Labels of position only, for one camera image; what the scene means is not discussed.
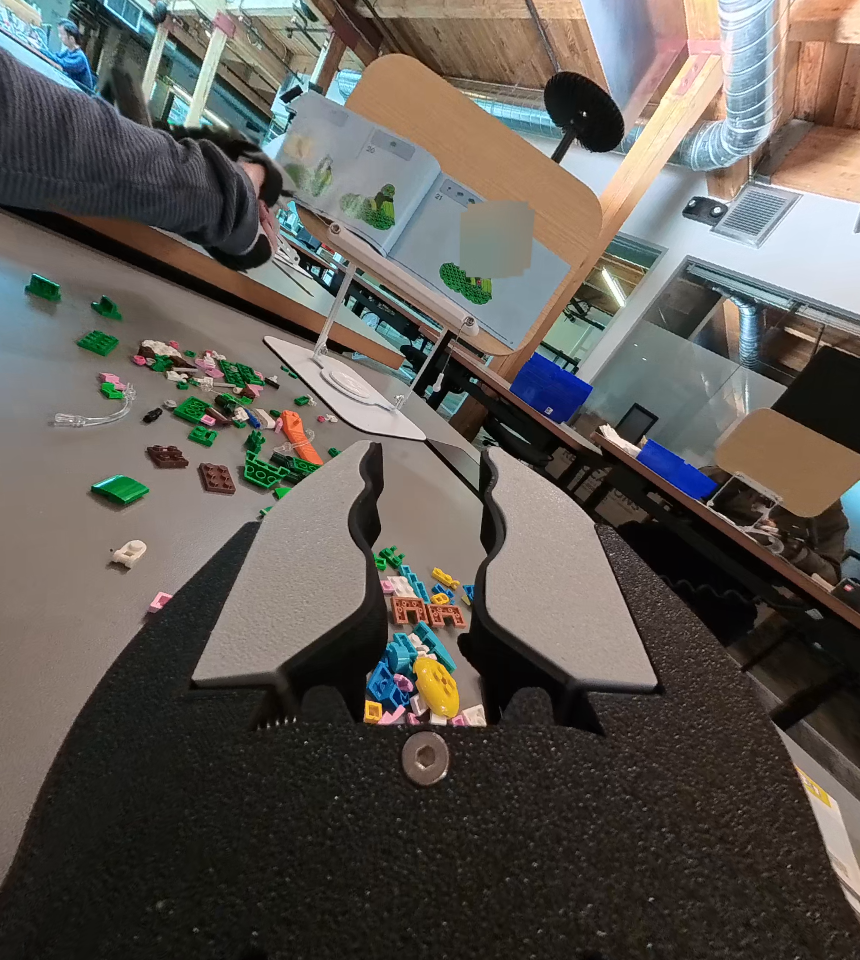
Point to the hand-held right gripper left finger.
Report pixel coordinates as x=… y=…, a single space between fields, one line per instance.
x=287 y=585

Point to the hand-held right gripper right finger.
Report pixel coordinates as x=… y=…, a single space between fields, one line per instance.
x=565 y=592

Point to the lego instruction booklet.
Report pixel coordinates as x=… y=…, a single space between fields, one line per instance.
x=370 y=165

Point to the brown lego plate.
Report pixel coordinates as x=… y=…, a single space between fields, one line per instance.
x=167 y=457
x=218 y=478

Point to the small pink lego piece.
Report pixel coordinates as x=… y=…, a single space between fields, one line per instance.
x=160 y=601

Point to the pastel colourful lego piece pile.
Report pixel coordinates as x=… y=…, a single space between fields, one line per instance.
x=430 y=675

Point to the white lego clip piece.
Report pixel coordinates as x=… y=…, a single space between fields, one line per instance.
x=128 y=553

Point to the green curved lego brick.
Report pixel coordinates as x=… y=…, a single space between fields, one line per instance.
x=121 y=490

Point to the mostly green lego piece pile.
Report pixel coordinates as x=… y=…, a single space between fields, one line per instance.
x=235 y=371

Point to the green flat lego plate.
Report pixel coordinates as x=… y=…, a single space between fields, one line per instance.
x=98 y=343

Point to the clear curved lego piece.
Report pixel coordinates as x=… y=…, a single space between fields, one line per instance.
x=89 y=420

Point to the person's left hand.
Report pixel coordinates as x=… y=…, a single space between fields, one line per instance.
x=265 y=217

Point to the orange brick separator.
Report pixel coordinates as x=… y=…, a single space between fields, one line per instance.
x=299 y=435

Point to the wooden-edged grey table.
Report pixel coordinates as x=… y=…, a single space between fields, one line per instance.
x=250 y=304
x=700 y=510

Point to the blue storage bin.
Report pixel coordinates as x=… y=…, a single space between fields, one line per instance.
x=674 y=469
x=550 y=386

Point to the black tablet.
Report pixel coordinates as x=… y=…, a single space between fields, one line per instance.
x=636 y=424

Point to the black round disc fixture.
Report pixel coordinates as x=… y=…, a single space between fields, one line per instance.
x=584 y=112

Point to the printed paper leaflet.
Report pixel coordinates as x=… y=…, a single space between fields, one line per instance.
x=835 y=840

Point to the green lego bracket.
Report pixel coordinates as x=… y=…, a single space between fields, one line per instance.
x=107 y=309
x=44 y=289

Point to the wall air vent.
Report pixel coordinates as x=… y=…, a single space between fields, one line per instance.
x=756 y=216

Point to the silver ventilation duct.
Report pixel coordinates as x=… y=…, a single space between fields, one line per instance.
x=752 y=67

